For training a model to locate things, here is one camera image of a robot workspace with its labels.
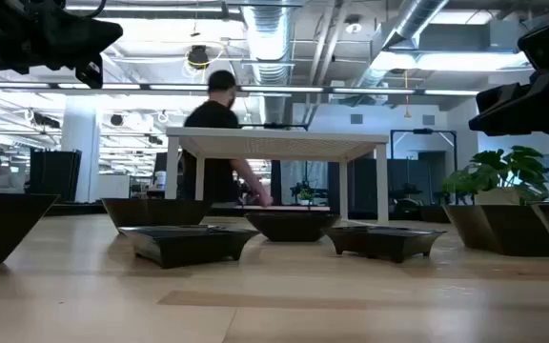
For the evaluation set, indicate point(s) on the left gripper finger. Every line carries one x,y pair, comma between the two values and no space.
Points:
93,38
89,74

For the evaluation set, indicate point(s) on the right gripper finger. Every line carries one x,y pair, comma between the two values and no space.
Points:
508,97
508,124

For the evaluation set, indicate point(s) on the deep square black bowl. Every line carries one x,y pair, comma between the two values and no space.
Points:
155,212

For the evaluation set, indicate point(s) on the footed square black plate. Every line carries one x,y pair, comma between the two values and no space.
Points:
184,248
384,243

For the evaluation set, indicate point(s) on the oval leaf black plate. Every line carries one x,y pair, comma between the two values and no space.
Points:
293,228

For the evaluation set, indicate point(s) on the green plant in white pot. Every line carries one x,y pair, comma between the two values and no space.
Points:
508,167

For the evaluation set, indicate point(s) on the white building column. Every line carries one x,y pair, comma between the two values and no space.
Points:
80,133

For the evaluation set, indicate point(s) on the yellow hanging tag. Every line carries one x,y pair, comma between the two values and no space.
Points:
407,113

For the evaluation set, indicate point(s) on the black ceiling device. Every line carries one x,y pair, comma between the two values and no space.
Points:
198,56

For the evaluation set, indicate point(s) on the black room divider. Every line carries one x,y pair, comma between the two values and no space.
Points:
55,176
412,176

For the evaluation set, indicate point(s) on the long ceiling light strip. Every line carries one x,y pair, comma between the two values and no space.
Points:
279,89

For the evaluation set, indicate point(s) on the white small table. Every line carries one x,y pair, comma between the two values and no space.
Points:
274,143

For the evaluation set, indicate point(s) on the small green potted plant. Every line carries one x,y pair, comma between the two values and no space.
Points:
305,195

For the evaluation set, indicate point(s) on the black tubular stand frame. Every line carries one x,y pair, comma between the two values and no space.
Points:
422,131

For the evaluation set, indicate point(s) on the silver ventilation duct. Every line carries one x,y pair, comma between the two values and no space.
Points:
417,14
270,38

